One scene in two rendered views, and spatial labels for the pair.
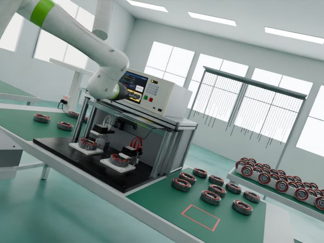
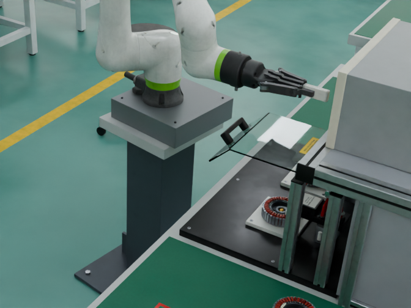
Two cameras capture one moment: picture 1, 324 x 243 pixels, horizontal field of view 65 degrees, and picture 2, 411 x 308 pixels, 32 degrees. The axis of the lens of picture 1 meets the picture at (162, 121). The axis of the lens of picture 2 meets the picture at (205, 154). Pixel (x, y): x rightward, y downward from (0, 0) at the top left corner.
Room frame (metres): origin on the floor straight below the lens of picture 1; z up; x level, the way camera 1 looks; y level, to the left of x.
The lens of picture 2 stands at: (1.31, -1.54, 2.01)
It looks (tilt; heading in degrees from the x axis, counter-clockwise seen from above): 31 degrees down; 95
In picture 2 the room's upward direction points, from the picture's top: 4 degrees clockwise
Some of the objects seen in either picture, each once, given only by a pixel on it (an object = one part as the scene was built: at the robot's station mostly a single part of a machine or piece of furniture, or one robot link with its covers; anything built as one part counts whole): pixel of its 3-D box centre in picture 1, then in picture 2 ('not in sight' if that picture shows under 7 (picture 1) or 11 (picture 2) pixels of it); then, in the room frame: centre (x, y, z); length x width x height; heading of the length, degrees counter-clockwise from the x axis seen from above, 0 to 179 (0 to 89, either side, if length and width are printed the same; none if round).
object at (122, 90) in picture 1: (114, 91); (236, 70); (1.24, 0.27, 1.17); 0.09 x 0.06 x 0.12; 68
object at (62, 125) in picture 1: (65, 126); not in sight; (1.86, 0.67, 0.77); 0.11 x 0.11 x 0.04
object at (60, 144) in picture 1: (102, 158); (300, 205); (1.47, 0.26, 0.76); 0.64 x 0.47 x 0.02; 67
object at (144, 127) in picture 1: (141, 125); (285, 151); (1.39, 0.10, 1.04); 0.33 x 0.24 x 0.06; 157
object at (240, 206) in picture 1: (242, 207); not in sight; (1.42, -0.60, 0.77); 0.11 x 0.11 x 0.04
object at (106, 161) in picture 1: (118, 164); (280, 218); (1.40, 0.16, 0.78); 0.15 x 0.15 x 0.01; 67
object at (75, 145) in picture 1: (86, 148); (312, 179); (1.50, 0.38, 0.78); 0.15 x 0.15 x 0.01; 67
